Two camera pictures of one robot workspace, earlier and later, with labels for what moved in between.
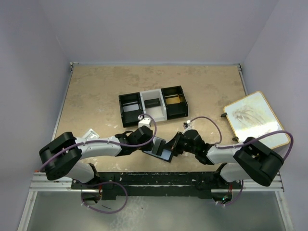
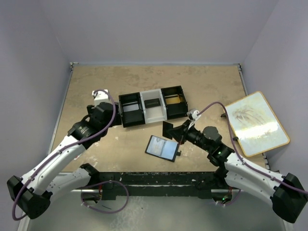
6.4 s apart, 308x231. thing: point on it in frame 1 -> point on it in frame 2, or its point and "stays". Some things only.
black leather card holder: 160,149 stays
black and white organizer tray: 163,104 stays
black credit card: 152,103 stays
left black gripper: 149,145 -> 115,114
